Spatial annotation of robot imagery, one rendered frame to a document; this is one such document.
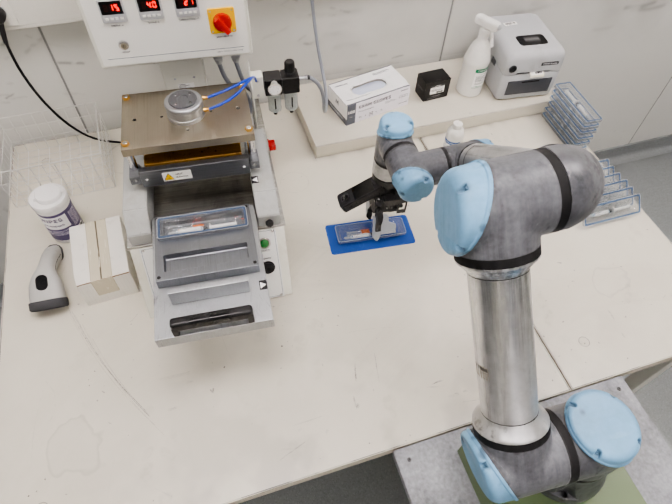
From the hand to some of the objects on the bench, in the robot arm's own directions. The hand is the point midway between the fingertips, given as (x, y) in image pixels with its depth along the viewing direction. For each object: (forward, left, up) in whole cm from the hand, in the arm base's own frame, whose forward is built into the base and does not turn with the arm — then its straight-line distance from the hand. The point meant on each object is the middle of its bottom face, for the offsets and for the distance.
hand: (370, 227), depth 135 cm
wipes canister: (+38, +70, +3) cm, 80 cm away
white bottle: (+13, -36, -5) cm, 38 cm away
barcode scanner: (+24, +77, +3) cm, 80 cm away
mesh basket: (+62, +66, +3) cm, 90 cm away
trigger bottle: (+33, -58, -1) cm, 67 cm away
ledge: (+39, -45, -5) cm, 60 cm away
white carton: (+42, -25, +1) cm, 49 cm away
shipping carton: (+21, +64, +2) cm, 67 cm away
